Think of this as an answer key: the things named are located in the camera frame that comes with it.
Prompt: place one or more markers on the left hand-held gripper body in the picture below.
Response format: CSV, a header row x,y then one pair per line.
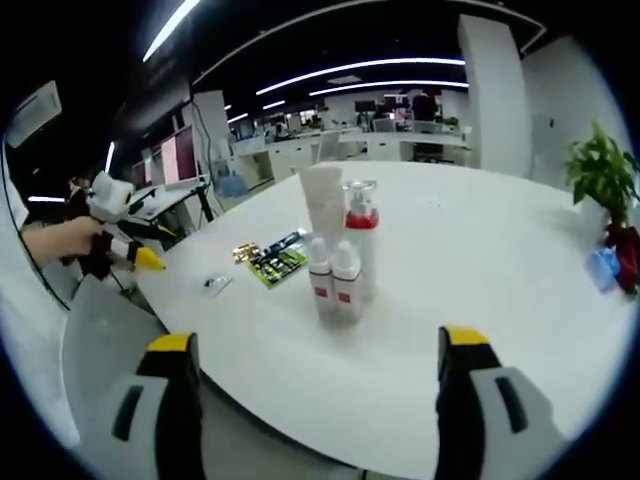
x,y
112,197

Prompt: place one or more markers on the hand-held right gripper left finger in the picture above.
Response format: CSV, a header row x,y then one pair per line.
x,y
150,425

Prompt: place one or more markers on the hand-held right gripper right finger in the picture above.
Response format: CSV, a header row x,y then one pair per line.
x,y
480,425

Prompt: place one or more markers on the small clear skincare sachet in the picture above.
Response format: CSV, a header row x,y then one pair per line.
x,y
218,286

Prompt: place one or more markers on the gold foil skincare sachet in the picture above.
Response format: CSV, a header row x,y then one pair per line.
x,y
247,252

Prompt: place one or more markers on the green black skincare sachet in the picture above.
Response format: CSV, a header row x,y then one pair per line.
x,y
275,270

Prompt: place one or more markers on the large white skincare tube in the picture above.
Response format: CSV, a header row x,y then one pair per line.
x,y
322,200

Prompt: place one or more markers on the small white red-label skincare bottle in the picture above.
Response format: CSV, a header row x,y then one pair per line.
x,y
320,285
347,295

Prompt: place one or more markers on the white red-collar skincare pump bottle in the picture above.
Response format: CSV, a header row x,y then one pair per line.
x,y
364,250

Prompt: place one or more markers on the person's left hand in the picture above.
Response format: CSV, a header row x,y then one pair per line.
x,y
82,237

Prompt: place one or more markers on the blue water jug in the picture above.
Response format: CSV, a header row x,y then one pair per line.
x,y
231,186

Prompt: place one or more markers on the ceiling air conditioner unit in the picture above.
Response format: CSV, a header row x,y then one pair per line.
x,y
35,112

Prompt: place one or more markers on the white pillar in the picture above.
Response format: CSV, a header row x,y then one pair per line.
x,y
495,95
215,120

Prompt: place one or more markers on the person's white shirt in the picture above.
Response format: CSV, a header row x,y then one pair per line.
x,y
30,325

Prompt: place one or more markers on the long ceiling light strip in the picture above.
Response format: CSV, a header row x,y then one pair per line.
x,y
375,63
390,84
170,30

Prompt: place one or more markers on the blue plastic pack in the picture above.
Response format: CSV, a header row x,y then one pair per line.
x,y
602,270

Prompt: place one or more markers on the white office chair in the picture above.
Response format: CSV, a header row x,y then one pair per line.
x,y
327,145

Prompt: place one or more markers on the row of white office desks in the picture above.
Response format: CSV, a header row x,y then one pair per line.
x,y
385,147

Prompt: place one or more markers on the green potted plant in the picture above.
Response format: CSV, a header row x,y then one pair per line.
x,y
600,165

